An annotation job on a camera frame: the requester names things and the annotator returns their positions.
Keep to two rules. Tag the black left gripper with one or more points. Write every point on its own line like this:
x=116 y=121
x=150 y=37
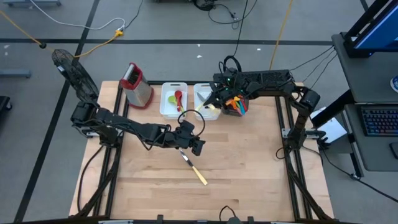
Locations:
x=186 y=141

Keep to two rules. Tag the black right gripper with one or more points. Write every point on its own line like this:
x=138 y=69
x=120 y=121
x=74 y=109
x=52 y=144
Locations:
x=231 y=90

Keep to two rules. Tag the red silicone spatula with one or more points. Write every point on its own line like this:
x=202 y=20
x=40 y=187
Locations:
x=244 y=104

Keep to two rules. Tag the red silicone spoon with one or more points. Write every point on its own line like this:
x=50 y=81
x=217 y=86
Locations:
x=178 y=95

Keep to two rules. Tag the green silicone spoon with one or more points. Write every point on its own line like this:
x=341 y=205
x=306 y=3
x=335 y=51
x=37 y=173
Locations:
x=172 y=99

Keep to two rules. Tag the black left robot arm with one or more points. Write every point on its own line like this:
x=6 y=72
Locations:
x=124 y=127

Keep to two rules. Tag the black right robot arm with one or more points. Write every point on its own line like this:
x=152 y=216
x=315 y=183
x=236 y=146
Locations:
x=298 y=93

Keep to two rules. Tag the grey translucent plastic bin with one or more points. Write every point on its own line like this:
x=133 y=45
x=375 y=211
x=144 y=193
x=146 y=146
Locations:
x=231 y=112

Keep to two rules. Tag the white plastic bin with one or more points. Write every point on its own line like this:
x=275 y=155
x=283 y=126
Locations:
x=199 y=116
x=168 y=110

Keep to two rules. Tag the black perforated box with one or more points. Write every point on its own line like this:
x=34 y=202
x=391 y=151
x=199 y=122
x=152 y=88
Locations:
x=273 y=75

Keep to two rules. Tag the black floor fan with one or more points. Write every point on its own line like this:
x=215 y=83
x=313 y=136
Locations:
x=77 y=81

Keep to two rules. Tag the white paper sheet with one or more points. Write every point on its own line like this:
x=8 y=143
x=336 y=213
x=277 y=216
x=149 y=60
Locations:
x=334 y=129

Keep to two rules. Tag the grey computer cart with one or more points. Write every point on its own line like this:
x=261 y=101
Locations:
x=367 y=77

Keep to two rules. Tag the black backlit keyboard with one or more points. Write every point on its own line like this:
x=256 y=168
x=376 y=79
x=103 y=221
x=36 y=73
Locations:
x=382 y=121

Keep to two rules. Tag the black round floor weight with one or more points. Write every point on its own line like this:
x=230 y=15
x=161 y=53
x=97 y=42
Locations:
x=42 y=46

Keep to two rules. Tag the black computer monitor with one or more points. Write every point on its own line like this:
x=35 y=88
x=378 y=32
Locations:
x=379 y=31

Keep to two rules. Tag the white blue round disc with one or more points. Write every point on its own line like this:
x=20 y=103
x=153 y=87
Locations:
x=395 y=84

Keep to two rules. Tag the grey metal floor base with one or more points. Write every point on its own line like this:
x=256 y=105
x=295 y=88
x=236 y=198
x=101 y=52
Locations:
x=15 y=74
x=31 y=3

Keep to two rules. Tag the black computer mouse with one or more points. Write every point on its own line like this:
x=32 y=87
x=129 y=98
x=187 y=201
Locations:
x=394 y=150

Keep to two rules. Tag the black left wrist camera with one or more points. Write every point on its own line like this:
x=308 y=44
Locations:
x=187 y=127

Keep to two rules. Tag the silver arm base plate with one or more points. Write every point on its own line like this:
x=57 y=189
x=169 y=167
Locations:
x=88 y=133
x=285 y=133

